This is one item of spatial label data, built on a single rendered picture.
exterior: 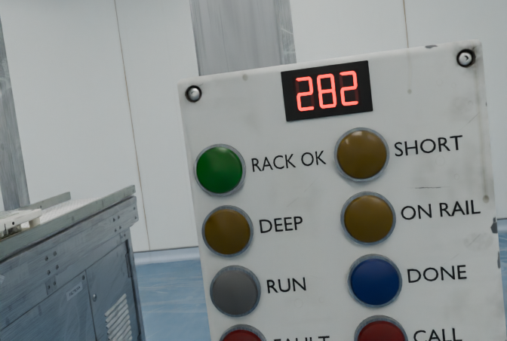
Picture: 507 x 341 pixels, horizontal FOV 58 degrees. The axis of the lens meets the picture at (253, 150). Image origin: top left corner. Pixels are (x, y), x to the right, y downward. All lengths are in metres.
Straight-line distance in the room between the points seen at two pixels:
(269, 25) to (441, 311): 0.21
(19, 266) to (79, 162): 3.15
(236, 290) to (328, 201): 0.07
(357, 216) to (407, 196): 0.03
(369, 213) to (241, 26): 0.15
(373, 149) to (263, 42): 0.12
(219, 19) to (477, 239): 0.21
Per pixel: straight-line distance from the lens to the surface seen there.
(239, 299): 0.28
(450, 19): 4.08
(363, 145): 0.26
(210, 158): 0.26
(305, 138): 0.26
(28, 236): 1.25
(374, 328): 0.28
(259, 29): 0.33
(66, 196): 1.95
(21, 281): 1.24
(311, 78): 0.26
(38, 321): 1.39
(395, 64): 0.27
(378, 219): 0.26
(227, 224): 0.26
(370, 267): 0.27
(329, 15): 3.93
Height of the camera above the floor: 1.16
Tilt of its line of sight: 4 degrees down
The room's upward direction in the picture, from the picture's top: 7 degrees counter-clockwise
